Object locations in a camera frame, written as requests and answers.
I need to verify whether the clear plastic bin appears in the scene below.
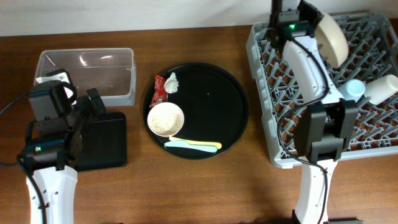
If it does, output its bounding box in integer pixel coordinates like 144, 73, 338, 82
34, 48, 136, 106

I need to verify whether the yellow plastic knife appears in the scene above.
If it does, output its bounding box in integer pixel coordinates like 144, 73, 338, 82
169, 136, 222, 150

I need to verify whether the pink bowl with rice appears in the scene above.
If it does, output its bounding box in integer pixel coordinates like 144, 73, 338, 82
146, 102, 185, 138

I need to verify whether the round black tray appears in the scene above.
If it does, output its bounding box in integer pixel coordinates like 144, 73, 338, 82
143, 62, 249, 160

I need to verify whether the black rectangular tray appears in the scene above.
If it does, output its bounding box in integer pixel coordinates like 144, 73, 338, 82
76, 112, 127, 172

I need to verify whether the light blue plastic knife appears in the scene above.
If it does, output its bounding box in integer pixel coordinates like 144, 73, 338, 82
164, 140, 218, 153

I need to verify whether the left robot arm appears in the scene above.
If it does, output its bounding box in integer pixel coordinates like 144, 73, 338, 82
17, 86, 106, 223

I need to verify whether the red snack wrapper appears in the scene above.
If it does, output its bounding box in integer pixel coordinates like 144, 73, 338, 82
149, 75, 168, 108

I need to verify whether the cream white cup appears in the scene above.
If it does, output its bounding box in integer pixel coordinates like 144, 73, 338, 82
364, 75, 398, 105

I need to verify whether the beige plate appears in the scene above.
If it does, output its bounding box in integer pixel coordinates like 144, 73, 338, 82
315, 11, 349, 68

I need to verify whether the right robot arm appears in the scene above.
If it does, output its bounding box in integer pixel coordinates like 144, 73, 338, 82
278, 1, 358, 223

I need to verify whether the light blue cup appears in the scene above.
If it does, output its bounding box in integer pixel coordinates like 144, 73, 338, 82
338, 79, 366, 102

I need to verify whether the grey dishwasher rack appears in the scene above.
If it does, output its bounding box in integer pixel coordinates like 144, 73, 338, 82
245, 11, 398, 169

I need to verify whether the crumpled white tissue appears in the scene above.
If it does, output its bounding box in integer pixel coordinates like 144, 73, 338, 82
164, 72, 179, 94

